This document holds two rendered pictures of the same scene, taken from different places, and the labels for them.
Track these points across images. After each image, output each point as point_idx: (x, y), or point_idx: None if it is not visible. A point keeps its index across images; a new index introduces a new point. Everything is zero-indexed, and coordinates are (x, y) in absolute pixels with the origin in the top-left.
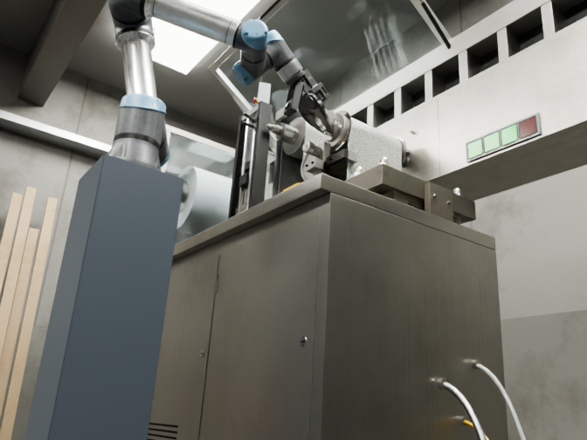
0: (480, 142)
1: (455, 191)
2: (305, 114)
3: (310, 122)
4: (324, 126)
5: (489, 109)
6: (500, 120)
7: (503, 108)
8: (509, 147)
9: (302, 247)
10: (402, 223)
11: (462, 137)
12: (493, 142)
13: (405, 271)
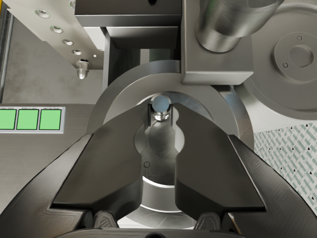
0: (41, 123)
1: (79, 71)
2: (263, 225)
3: (233, 153)
4: (140, 114)
5: (25, 165)
6: (14, 143)
7: (8, 157)
8: (11, 106)
9: None
10: None
11: (68, 143)
12: (24, 117)
13: None
